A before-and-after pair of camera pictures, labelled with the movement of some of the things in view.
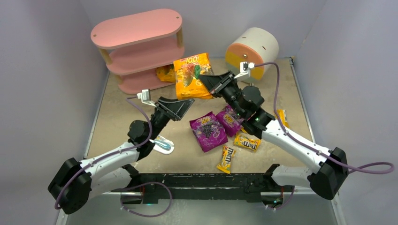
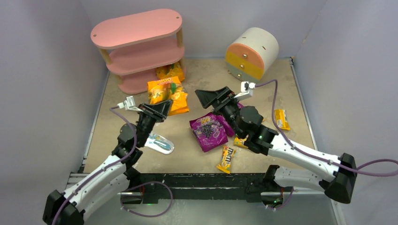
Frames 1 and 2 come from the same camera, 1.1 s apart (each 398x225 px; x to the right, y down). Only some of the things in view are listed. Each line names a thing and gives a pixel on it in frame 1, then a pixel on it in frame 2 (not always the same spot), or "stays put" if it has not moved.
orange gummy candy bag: x=187 y=71 -> x=170 y=89
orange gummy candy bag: x=166 y=73 stays put
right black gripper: x=221 y=85 -> x=222 y=101
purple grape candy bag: x=209 y=133 stays put
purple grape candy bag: x=229 y=120 stays put
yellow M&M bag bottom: x=227 y=154 stays put
